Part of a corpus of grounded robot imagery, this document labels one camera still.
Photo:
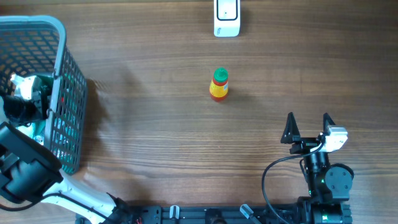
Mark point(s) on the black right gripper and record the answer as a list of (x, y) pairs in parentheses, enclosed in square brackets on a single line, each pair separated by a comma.
[(291, 135)]

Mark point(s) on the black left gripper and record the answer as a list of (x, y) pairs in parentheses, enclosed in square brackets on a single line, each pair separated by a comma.
[(37, 114)]

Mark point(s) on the green 3M gloves packet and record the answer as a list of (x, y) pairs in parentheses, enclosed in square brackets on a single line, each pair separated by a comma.
[(36, 129)]

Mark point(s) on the red yellow sauce bottle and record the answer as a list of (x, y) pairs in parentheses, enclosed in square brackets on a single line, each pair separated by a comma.
[(219, 84)]

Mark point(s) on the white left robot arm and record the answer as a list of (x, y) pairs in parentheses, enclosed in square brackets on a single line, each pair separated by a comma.
[(31, 174)]

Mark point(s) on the white barcode scanner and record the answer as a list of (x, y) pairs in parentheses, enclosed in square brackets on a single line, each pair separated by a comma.
[(227, 18)]

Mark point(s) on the grey plastic shopping basket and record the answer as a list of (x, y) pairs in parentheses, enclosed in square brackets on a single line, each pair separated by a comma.
[(36, 45)]

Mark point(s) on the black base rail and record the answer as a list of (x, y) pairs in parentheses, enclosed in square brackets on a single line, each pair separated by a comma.
[(202, 214)]

